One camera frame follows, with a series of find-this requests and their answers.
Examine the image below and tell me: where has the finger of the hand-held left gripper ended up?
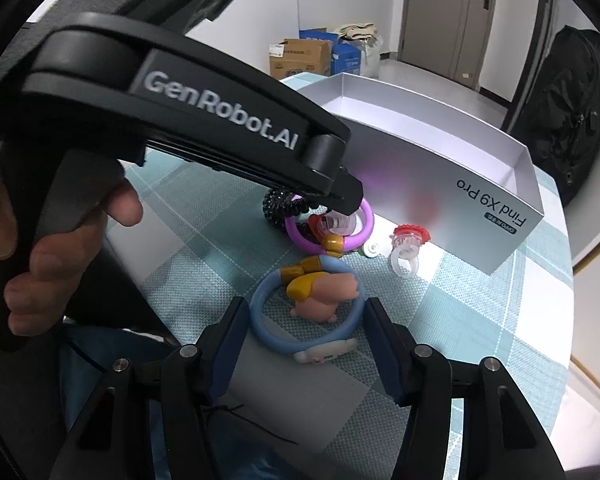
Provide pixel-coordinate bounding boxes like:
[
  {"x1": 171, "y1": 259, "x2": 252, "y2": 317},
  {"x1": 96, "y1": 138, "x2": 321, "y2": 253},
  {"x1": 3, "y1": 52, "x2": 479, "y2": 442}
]
[{"x1": 140, "y1": 132, "x2": 366, "y2": 216}]

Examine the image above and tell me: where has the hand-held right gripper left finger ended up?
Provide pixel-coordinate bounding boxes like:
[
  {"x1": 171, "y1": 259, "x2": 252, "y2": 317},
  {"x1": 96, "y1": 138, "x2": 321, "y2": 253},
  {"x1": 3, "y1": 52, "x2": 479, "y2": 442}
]
[{"x1": 55, "y1": 296, "x2": 253, "y2": 480}]

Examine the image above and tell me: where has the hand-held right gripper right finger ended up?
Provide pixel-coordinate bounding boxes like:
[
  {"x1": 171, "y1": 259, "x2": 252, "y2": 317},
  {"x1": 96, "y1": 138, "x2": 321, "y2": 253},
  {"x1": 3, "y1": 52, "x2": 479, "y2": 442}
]
[{"x1": 362, "y1": 296, "x2": 566, "y2": 480}]

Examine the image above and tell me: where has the clear pink toy ring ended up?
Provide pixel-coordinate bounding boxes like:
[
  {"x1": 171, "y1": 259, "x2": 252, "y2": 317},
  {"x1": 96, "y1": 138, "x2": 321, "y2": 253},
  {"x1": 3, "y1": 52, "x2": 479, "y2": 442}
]
[{"x1": 307, "y1": 211, "x2": 362, "y2": 241}]

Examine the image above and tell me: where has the blue bracelet with white charm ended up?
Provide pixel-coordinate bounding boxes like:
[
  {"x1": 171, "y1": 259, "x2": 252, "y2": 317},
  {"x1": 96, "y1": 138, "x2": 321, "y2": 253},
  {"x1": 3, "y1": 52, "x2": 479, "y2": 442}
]
[{"x1": 250, "y1": 255, "x2": 366, "y2": 365}]

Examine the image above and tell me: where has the purple bracelet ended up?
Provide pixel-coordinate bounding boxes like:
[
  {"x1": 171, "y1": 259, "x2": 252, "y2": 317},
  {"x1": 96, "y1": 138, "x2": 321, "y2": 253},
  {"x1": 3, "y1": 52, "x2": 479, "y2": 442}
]
[{"x1": 285, "y1": 199, "x2": 375, "y2": 257}]

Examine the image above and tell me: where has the black spiral hair tie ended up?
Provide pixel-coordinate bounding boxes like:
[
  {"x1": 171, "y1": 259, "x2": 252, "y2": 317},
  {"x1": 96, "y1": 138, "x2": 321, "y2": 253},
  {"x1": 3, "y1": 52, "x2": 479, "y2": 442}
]
[{"x1": 261, "y1": 187, "x2": 326, "y2": 233}]

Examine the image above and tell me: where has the pink and yellow pig toy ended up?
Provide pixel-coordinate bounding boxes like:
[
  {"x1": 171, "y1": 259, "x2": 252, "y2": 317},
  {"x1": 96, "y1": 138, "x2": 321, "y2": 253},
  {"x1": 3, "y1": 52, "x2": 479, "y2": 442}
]
[{"x1": 286, "y1": 270, "x2": 363, "y2": 325}]

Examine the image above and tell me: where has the grey cardboard box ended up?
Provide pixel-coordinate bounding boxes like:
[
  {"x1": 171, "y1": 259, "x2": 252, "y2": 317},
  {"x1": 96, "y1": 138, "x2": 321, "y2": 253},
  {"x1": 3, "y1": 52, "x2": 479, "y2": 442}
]
[{"x1": 292, "y1": 72, "x2": 546, "y2": 277}]

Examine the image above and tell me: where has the red and clear toy ring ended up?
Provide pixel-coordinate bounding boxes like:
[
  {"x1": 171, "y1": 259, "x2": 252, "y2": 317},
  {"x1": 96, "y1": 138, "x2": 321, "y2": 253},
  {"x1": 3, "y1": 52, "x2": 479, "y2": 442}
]
[{"x1": 387, "y1": 222, "x2": 433, "y2": 278}]

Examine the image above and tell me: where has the person's left hand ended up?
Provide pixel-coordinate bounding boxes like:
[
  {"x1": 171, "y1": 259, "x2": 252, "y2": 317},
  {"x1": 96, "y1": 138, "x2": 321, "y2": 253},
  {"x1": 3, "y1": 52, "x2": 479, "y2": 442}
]
[{"x1": 0, "y1": 149, "x2": 145, "y2": 332}]

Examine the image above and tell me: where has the checked teal tablecloth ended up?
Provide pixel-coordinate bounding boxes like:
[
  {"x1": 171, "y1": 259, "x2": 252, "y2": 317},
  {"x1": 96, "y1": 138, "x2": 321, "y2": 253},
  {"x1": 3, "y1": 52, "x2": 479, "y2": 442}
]
[{"x1": 102, "y1": 72, "x2": 578, "y2": 480}]

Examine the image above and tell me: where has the blue cardboard box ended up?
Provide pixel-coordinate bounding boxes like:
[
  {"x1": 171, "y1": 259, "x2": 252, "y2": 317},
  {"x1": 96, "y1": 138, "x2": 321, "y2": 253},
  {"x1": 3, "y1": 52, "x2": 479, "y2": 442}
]
[{"x1": 300, "y1": 29, "x2": 366, "y2": 77}]

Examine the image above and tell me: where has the brown cardboard box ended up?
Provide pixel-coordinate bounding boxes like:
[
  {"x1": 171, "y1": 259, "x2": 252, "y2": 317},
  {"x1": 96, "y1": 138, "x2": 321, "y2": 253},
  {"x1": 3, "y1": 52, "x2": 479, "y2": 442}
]
[{"x1": 267, "y1": 38, "x2": 333, "y2": 80}]

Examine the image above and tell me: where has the white bag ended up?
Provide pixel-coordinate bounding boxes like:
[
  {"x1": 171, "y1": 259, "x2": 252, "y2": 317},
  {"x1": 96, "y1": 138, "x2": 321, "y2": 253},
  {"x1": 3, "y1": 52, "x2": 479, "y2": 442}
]
[{"x1": 355, "y1": 35, "x2": 383, "y2": 78}]

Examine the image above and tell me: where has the beige cloth bag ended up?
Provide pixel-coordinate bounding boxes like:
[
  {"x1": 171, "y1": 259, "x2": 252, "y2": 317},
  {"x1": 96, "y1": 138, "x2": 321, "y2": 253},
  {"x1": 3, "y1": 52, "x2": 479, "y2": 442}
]
[{"x1": 336, "y1": 23, "x2": 381, "y2": 42}]

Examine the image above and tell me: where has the brown door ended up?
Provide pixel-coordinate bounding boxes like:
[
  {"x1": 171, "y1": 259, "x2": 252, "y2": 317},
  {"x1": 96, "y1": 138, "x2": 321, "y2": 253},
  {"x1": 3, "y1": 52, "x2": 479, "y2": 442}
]
[{"x1": 399, "y1": 0, "x2": 506, "y2": 92}]

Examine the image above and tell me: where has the black hanging bag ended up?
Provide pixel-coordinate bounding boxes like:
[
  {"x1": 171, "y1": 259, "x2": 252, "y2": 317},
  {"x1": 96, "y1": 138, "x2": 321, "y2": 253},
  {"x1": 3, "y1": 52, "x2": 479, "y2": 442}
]
[{"x1": 505, "y1": 25, "x2": 600, "y2": 206}]

